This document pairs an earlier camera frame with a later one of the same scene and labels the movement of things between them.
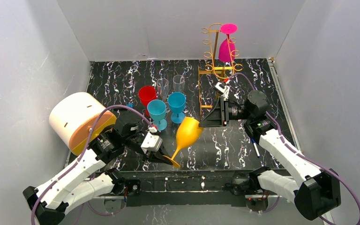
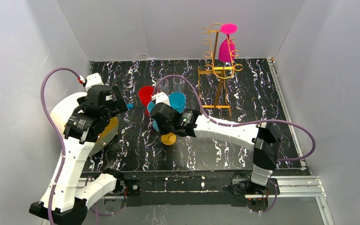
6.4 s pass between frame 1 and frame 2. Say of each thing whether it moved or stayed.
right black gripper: moved
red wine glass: stayed
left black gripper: moved
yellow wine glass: moved
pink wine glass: stayed
